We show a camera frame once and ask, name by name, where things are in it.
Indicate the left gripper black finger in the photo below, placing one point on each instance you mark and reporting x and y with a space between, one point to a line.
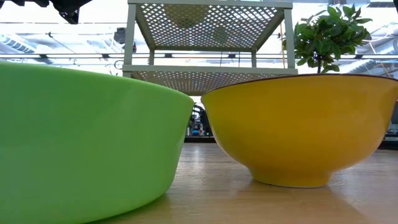
66 6

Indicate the green plastic mini bowl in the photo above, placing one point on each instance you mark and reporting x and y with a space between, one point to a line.
77 140

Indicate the yellow mini bowl dark rim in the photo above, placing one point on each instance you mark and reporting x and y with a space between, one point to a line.
295 130

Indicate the pale green metal shelf rack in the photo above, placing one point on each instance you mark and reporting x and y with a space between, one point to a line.
208 69

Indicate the small round dark object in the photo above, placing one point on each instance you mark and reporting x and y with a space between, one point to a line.
221 33

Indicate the black background robot arms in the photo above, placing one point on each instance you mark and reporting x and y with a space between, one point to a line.
199 119

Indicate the green tree in black pot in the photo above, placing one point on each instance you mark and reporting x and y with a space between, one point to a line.
326 37

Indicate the silver ventilation duct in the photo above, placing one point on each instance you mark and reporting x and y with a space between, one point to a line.
15 43
373 67

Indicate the grey overhead rail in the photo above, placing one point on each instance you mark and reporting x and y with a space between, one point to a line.
77 56

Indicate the black hanging camera device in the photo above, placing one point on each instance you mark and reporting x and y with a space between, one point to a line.
119 35

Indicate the black aluminium table frame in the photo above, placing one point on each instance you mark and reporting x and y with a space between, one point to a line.
199 140

